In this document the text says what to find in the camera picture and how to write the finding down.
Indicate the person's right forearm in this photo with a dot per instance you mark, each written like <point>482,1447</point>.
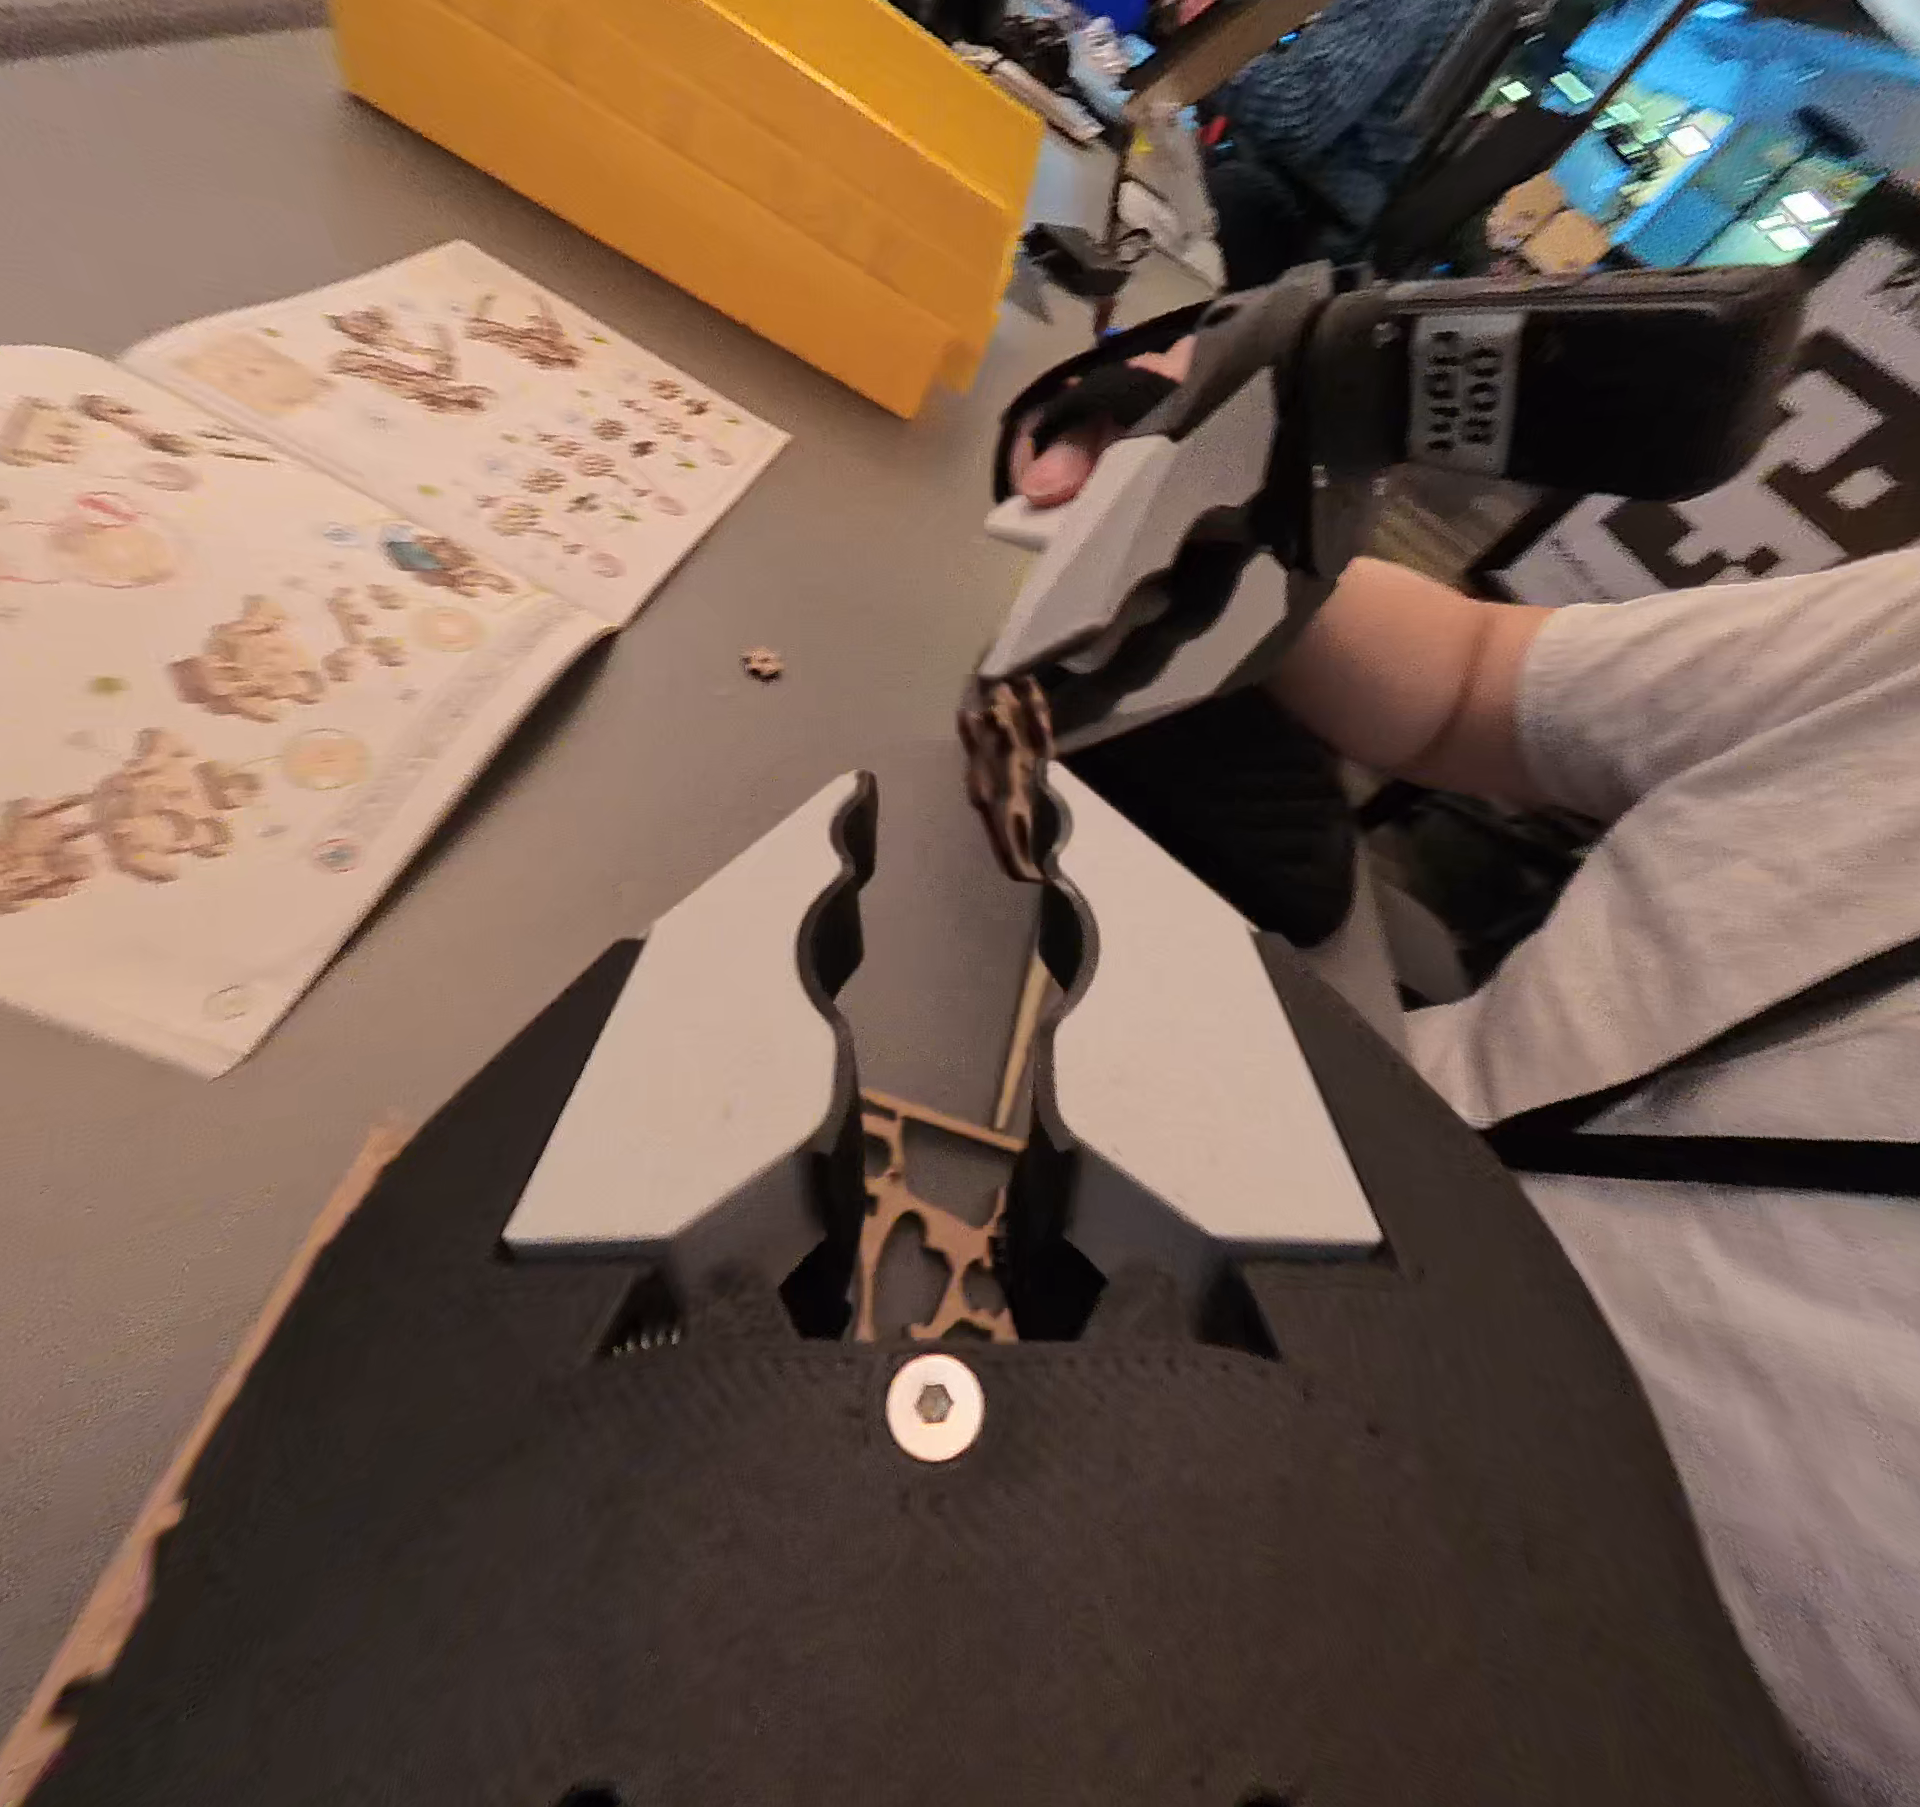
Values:
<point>1411,682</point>

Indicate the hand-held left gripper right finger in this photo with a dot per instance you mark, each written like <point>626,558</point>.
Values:
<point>1215,1086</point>

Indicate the yellow plastic bin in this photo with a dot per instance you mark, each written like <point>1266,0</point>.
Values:
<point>675,111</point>

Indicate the person's right hand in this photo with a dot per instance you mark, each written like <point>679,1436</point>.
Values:
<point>1059,473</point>

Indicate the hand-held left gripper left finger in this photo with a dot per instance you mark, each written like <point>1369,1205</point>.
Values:
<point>675,1086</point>

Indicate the thin wooden stick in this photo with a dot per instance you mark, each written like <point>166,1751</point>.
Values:
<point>1025,1042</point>

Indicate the framed marker sign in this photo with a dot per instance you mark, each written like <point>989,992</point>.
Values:
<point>1844,488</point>

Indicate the open instruction booklet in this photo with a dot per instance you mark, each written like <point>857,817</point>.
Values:
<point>300,637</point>

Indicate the black quilted pad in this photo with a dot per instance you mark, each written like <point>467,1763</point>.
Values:
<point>1247,833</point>

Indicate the laser-cut wooden parts sheet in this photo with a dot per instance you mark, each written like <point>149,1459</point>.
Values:
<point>61,1695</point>

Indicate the small wooden gear assembly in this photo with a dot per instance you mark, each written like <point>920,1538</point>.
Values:
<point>1009,786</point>

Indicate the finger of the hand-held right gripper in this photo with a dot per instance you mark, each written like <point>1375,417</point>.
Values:
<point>1185,675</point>
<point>1155,533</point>

